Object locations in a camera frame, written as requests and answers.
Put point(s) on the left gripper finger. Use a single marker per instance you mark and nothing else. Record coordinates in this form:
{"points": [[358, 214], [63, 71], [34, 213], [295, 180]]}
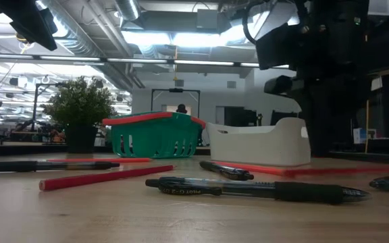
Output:
{"points": [[22, 17], [50, 20]]}

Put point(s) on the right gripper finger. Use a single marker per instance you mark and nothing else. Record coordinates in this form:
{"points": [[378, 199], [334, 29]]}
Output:
{"points": [[323, 135]]}

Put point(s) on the orange pencil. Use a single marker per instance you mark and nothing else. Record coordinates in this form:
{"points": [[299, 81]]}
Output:
{"points": [[316, 171], [96, 160]]}

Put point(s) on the dark red pencil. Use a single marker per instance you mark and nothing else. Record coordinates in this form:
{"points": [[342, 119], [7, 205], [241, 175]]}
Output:
{"points": [[106, 178]]}

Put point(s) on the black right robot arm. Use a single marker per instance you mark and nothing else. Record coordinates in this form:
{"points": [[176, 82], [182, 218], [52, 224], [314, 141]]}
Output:
{"points": [[333, 30]]}

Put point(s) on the white and blue box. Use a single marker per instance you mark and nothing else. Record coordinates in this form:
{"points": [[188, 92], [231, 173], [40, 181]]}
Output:
{"points": [[359, 135]]}

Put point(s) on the white plastic bin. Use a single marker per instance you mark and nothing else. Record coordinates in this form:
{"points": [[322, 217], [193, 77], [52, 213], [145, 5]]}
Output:
{"points": [[258, 145]]}

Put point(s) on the black background stand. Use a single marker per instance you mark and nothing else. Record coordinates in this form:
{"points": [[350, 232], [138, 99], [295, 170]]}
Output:
{"points": [[36, 104]]}

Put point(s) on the green potted plant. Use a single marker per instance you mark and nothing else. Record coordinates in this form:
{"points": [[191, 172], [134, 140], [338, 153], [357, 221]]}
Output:
{"points": [[79, 111]]}

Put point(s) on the person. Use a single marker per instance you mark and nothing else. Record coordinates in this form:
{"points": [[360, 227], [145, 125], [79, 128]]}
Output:
{"points": [[181, 108]]}

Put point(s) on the green basket with red rim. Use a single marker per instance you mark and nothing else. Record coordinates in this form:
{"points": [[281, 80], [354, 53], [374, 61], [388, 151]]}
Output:
{"points": [[154, 138]]}

